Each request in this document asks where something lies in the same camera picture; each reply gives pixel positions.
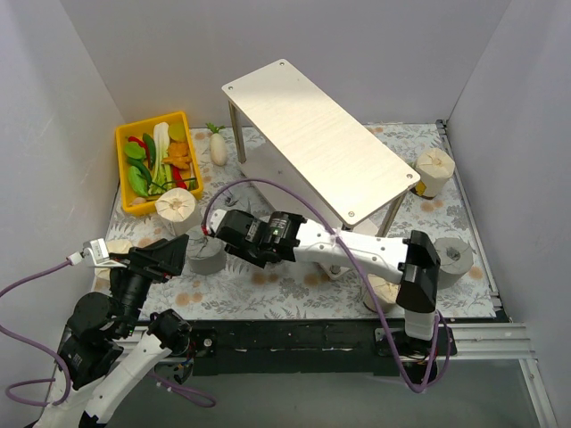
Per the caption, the grey roll with cartoon label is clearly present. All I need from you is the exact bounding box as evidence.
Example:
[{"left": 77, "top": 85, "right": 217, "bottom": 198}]
[{"left": 186, "top": 226, "right": 227, "bottom": 276}]

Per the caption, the grey roll with QR label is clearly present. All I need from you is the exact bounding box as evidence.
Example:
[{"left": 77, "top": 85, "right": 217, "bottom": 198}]
[{"left": 213, "top": 184, "right": 252, "bottom": 213}]

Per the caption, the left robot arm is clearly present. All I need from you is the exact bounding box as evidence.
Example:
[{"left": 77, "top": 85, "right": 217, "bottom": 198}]
[{"left": 34, "top": 235, "right": 192, "bottom": 427}]

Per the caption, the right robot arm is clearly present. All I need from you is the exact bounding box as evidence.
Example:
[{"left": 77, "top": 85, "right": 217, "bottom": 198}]
[{"left": 205, "top": 210, "right": 441, "bottom": 355}]

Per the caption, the white two-tier shelf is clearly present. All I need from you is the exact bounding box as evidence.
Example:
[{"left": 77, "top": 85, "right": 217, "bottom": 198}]
[{"left": 223, "top": 60, "right": 419, "bottom": 234}]

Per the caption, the beige roll far left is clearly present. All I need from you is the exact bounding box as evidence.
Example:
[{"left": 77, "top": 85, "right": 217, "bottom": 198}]
[{"left": 93, "top": 239, "right": 133, "bottom": 292}]

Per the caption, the beige roll near bin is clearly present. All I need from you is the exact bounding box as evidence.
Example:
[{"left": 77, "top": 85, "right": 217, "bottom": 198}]
[{"left": 154, "top": 187, "right": 202, "bottom": 236}]

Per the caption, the yellow plastic bin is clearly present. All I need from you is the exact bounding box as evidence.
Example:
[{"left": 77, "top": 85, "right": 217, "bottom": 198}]
[{"left": 115, "top": 111, "right": 203, "bottom": 216}]

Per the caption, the floral table mat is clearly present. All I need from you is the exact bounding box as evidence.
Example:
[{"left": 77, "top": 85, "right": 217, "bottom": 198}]
[{"left": 106, "top": 124, "right": 495, "bottom": 320}]

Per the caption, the white bok choy toy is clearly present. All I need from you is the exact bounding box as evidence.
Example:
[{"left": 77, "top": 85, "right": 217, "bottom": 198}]
[{"left": 153, "top": 122, "right": 170, "bottom": 176}]

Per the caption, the green leafy vegetable toy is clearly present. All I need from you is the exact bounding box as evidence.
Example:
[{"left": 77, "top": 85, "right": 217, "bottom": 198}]
[{"left": 128, "top": 166, "right": 148, "bottom": 198}]

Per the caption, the white radish toy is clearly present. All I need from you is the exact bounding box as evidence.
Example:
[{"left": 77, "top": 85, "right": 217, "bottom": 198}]
[{"left": 205, "top": 122, "right": 228, "bottom": 167}]

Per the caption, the orange ginger toy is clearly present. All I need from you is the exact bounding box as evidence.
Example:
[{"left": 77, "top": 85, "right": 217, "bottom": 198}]
[{"left": 162, "top": 142, "right": 192, "bottom": 170}]

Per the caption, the green pepper toy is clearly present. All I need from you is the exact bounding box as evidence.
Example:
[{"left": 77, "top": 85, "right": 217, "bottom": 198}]
[{"left": 143, "top": 133, "right": 156, "bottom": 169}]

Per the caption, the red chili toy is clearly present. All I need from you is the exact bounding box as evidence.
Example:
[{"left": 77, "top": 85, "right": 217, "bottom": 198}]
[{"left": 128, "top": 136, "right": 147, "bottom": 150}]

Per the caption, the yellow green fruit toy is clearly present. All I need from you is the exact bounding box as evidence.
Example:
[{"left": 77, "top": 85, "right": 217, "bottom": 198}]
[{"left": 168, "top": 122, "right": 186, "bottom": 142}]

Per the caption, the beige roll front right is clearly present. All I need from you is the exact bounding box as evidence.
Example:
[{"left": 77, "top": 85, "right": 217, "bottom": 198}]
[{"left": 363, "top": 275, "right": 400, "bottom": 314}]

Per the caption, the beige roll back right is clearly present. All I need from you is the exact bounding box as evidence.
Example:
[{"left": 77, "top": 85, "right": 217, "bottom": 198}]
[{"left": 413, "top": 148, "right": 455, "bottom": 199}]

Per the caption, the grey roll right side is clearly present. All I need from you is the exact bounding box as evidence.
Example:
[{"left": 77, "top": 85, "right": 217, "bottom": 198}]
[{"left": 434, "top": 237, "right": 474, "bottom": 290}]

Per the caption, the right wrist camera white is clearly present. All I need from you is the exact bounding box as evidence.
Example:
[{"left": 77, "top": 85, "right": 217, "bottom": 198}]
[{"left": 203, "top": 209, "right": 228, "bottom": 237}]

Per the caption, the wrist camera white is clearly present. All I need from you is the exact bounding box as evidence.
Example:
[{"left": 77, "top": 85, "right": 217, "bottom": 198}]
[
  {"left": 203, "top": 209, "right": 228, "bottom": 237},
  {"left": 66, "top": 238, "right": 126, "bottom": 268}
]

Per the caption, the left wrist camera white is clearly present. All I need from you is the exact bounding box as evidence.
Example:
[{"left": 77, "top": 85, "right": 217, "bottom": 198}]
[{"left": 66, "top": 238, "right": 126, "bottom": 268}]

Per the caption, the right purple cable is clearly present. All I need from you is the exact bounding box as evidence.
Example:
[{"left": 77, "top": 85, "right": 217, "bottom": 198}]
[{"left": 201, "top": 178, "right": 454, "bottom": 394}]

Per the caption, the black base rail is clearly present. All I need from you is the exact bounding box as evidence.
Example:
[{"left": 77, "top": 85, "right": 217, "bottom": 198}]
[{"left": 186, "top": 318, "right": 460, "bottom": 378}]

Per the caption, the aluminium frame rail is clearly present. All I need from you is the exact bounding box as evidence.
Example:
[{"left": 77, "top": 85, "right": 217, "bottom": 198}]
[{"left": 434, "top": 119, "right": 559, "bottom": 428}]

